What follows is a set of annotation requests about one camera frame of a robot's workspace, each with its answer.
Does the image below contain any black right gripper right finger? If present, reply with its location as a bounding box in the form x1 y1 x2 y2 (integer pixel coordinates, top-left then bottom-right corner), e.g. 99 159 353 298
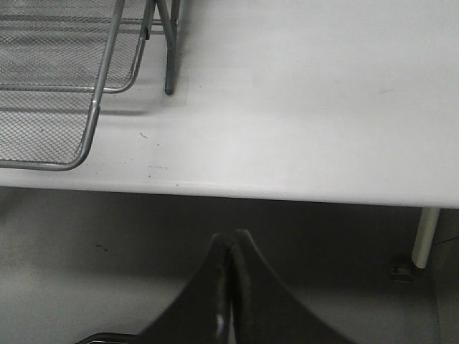
232 229 352 343

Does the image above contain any grey metal rack frame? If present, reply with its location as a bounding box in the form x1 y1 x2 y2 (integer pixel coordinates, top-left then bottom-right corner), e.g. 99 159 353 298
143 0 181 96

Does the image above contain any silver mesh tray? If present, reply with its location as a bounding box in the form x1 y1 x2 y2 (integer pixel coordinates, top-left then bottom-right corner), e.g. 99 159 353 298
1 1 146 93
1 1 125 171

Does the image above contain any white table leg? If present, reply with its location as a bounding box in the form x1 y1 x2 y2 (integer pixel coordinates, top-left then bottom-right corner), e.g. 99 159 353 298
411 207 440 269

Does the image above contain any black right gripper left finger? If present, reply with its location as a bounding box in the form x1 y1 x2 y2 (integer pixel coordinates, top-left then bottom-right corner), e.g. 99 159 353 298
138 234 232 343

